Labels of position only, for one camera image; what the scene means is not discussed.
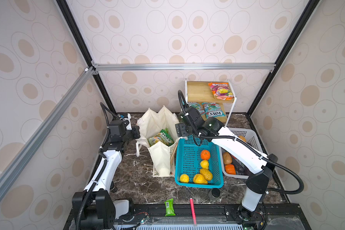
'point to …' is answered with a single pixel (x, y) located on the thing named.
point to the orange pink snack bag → (221, 90)
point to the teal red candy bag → (198, 106)
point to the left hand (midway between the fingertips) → (142, 124)
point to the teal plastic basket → (188, 163)
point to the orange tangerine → (205, 155)
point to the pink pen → (193, 210)
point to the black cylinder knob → (112, 185)
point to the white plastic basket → (249, 135)
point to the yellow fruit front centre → (199, 178)
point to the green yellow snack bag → (164, 136)
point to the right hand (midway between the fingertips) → (184, 126)
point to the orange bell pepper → (230, 169)
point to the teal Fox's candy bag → (213, 109)
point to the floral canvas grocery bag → (152, 122)
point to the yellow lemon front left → (184, 178)
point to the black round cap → (215, 192)
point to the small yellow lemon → (204, 164)
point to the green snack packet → (170, 211)
